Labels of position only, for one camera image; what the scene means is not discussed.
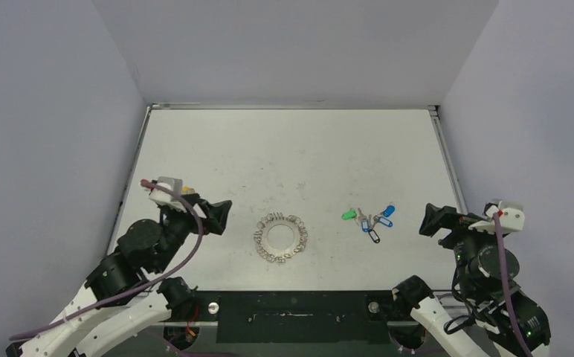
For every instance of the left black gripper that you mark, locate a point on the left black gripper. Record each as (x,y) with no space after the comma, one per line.
(216,213)

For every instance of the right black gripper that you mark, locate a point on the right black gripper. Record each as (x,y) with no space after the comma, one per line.
(451,226)

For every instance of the metal disc keyring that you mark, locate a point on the metal disc keyring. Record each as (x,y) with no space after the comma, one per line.
(279,237)

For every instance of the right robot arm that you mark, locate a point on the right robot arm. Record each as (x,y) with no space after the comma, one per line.
(483,281)

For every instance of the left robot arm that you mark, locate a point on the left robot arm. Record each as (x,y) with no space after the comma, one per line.
(134,286)

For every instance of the black tagged key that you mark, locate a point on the black tagged key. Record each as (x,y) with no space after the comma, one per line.
(374,236)

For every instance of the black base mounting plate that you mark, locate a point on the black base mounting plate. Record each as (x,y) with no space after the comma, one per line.
(294,317)

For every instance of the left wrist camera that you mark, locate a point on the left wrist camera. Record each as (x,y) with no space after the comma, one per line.
(164,198)

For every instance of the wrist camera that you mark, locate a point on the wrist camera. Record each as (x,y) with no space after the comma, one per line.
(164,198)
(510,215)

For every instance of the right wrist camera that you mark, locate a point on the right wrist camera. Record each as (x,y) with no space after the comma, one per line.
(510,215)

